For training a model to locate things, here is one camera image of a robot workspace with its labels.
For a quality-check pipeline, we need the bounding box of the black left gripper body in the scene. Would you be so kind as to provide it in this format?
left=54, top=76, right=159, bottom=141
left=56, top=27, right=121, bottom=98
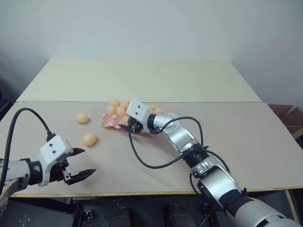
left=48, top=153, right=73, bottom=184

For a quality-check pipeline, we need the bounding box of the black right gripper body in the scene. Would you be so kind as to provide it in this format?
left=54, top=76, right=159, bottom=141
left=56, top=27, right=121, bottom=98
left=125, top=117, right=144, bottom=134

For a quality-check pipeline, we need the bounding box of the pink egg carton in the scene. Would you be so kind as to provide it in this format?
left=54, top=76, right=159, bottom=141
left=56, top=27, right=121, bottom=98
left=98, top=105, right=164, bottom=138

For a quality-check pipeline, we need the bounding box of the brown cardboard box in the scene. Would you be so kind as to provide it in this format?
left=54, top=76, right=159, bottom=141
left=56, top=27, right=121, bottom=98
left=268, top=104, right=303, bottom=145

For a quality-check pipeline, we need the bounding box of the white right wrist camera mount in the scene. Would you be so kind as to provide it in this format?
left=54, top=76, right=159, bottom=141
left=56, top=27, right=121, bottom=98
left=125, top=98, right=151, bottom=125

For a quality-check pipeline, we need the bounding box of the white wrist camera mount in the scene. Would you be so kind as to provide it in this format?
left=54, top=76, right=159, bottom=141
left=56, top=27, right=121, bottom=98
left=37, top=134, right=73, bottom=188
left=125, top=98, right=151, bottom=125

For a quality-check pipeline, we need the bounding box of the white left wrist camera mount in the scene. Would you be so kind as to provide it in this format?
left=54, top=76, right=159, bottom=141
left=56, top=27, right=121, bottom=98
left=37, top=134, right=73, bottom=188

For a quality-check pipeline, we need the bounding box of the black table frame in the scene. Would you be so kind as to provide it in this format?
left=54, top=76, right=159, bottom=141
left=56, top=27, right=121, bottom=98
left=9, top=190, right=215, bottom=227

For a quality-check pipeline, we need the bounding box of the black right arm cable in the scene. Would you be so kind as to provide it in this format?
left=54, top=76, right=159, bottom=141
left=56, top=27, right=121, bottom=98
left=128, top=115, right=232, bottom=197

